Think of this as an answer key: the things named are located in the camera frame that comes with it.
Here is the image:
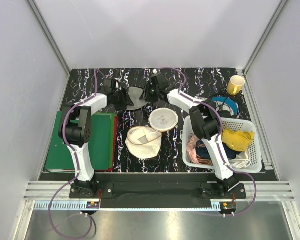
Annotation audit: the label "white mesh laundry bag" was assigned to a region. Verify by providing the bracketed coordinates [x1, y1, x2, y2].
[125, 108, 179, 160]

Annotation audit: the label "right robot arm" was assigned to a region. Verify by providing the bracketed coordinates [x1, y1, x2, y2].
[140, 72, 239, 199]

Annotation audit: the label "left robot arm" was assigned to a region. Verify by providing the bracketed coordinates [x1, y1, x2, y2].
[58, 78, 134, 198]

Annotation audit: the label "white plastic laundry basket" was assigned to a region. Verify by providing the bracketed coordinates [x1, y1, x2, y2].
[182, 115, 263, 174]

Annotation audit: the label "red folder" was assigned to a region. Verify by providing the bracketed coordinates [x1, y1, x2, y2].
[108, 115, 119, 172]

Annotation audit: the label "white packet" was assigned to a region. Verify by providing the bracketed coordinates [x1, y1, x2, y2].
[194, 96, 207, 102]

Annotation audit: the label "green folder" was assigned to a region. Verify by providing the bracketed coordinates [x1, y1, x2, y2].
[45, 111, 117, 173]

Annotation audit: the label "blue tape roll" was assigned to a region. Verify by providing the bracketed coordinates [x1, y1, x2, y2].
[212, 96, 239, 116]

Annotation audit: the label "yellow mug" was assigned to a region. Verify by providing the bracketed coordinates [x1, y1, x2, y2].
[227, 75, 246, 96]

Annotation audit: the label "pink garment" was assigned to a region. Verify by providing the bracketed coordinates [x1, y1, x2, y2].
[186, 135, 213, 166]

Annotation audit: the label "navy blue garment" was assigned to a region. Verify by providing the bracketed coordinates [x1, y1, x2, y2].
[195, 140, 240, 159]

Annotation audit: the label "yellow garment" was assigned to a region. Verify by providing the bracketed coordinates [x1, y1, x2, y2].
[221, 128, 256, 152]

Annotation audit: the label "black headphones with cable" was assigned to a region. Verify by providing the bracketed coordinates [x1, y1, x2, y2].
[207, 92, 242, 119]

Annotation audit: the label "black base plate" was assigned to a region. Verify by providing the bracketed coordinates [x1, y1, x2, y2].
[69, 172, 247, 209]

